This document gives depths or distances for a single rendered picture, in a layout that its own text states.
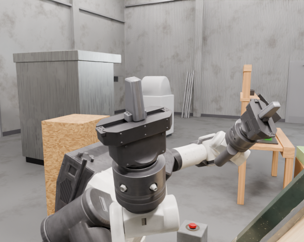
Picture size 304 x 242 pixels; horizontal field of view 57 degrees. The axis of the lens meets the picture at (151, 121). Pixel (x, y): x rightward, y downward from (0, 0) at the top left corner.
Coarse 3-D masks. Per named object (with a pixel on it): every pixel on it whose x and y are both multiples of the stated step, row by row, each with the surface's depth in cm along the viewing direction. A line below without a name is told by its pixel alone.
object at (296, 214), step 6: (300, 204) 93; (294, 210) 94; (300, 210) 90; (288, 216) 95; (294, 216) 91; (300, 216) 90; (282, 222) 95; (288, 222) 92; (294, 222) 91; (276, 228) 97; (282, 228) 93; (288, 228) 92; (270, 234) 97; (276, 234) 94; (282, 234) 93; (264, 240) 98; (270, 240) 95; (276, 240) 95
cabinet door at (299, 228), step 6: (300, 222) 89; (294, 228) 89; (300, 228) 86; (288, 234) 90; (294, 234) 86; (300, 234) 84; (282, 240) 91; (288, 240) 87; (294, 240) 84; (300, 240) 81
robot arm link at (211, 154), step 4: (208, 140) 117; (204, 144) 118; (208, 144) 117; (208, 148) 117; (208, 152) 117; (212, 152) 115; (208, 156) 117; (212, 156) 116; (216, 156) 116; (208, 160) 117; (212, 160) 116
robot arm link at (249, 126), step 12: (252, 108) 79; (264, 108) 81; (240, 120) 86; (252, 120) 79; (240, 132) 84; (252, 132) 80; (264, 132) 76; (276, 132) 77; (240, 144) 85; (252, 144) 84
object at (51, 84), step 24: (24, 72) 501; (48, 72) 474; (72, 72) 449; (96, 72) 482; (24, 96) 510; (48, 96) 482; (72, 96) 457; (96, 96) 487; (24, 120) 520; (24, 144) 530
